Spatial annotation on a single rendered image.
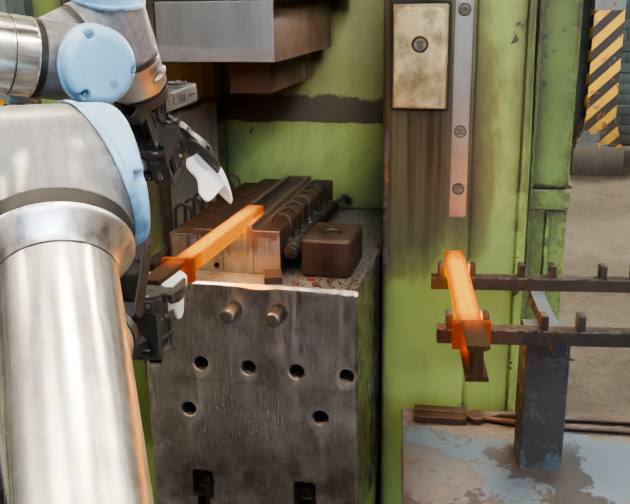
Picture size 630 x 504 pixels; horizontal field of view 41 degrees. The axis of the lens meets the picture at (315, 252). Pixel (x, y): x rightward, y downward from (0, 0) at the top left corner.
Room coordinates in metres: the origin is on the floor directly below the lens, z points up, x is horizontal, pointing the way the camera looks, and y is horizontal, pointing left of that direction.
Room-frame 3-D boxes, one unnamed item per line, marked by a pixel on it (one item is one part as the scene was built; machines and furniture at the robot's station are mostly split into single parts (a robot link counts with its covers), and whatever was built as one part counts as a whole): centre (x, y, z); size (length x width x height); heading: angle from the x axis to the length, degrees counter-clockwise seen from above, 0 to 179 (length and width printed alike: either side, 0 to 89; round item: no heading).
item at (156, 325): (0.97, 0.23, 0.98); 0.12 x 0.08 x 0.09; 166
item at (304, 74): (1.62, 0.07, 1.24); 0.30 x 0.07 x 0.06; 166
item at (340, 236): (1.40, -0.03, 0.95); 0.12 x 0.08 x 0.06; 166
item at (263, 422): (1.58, 0.05, 0.69); 0.56 x 0.38 x 0.45; 166
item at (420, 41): (1.43, -0.18, 1.27); 0.09 x 0.02 x 0.17; 76
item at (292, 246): (1.52, 0.00, 0.95); 0.34 x 0.03 x 0.03; 166
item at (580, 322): (1.10, -0.32, 0.97); 0.23 x 0.06 x 0.02; 174
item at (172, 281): (1.07, 0.19, 0.98); 0.09 x 0.03 x 0.06; 163
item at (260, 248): (1.58, 0.11, 0.96); 0.42 x 0.20 x 0.09; 166
